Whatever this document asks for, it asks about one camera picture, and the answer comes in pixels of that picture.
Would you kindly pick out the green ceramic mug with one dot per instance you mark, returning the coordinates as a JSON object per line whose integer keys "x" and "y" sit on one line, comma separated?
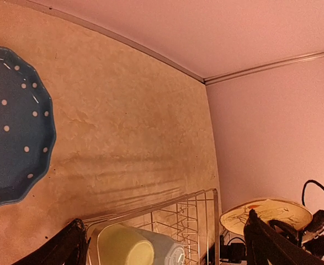
{"x": 118, "y": 244}

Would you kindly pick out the cream white plate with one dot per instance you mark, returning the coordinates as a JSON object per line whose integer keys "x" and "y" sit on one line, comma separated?
{"x": 294, "y": 214}

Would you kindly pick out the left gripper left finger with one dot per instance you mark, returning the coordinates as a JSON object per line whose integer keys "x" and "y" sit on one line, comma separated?
{"x": 69, "y": 246}

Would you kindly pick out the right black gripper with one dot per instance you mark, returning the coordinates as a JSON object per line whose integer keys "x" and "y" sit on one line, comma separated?
{"x": 309, "y": 238}

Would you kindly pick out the metal wire dish rack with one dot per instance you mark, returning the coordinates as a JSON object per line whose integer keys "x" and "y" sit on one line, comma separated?
{"x": 191, "y": 219}

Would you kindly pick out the light blue ceramic mug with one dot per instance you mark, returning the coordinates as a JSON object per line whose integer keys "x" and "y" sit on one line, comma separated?
{"x": 167, "y": 250}

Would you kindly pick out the blue polka dot plate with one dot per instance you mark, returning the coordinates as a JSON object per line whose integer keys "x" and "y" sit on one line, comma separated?
{"x": 27, "y": 127}

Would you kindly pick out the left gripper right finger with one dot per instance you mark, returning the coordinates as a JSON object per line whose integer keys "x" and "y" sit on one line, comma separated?
{"x": 265, "y": 246}

